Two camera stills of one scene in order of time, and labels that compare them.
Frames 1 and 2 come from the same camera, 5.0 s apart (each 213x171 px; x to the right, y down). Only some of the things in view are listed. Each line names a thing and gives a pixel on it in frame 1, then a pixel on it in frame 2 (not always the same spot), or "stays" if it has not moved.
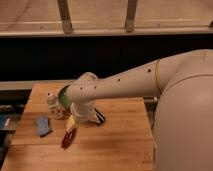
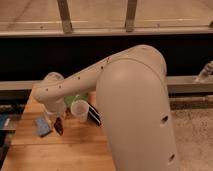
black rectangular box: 100,118 stays
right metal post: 130,15 stays
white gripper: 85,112 -> 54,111
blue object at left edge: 4,121 stays
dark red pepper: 69,137 -> 58,126
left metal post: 65,15 stays
